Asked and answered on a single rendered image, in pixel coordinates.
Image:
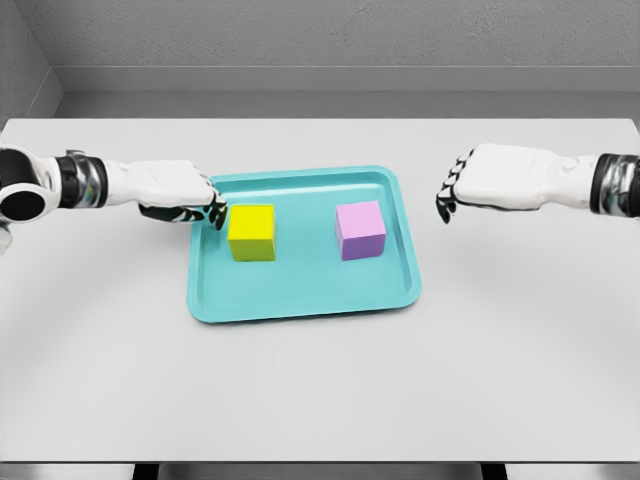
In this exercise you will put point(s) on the yellow cube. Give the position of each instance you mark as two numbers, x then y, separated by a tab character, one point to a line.
251	231

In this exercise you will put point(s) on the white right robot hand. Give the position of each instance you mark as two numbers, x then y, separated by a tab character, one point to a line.
500	175

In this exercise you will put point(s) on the teal rectangular tray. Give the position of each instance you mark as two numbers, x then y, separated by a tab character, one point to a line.
305	280

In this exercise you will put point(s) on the pink cube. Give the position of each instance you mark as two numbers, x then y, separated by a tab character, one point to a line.
360	229

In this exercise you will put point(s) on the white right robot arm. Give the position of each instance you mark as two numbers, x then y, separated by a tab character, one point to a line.
605	182

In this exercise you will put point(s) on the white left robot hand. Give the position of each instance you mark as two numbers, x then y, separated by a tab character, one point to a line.
170	182

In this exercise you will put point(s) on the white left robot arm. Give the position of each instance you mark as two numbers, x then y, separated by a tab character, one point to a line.
55	180

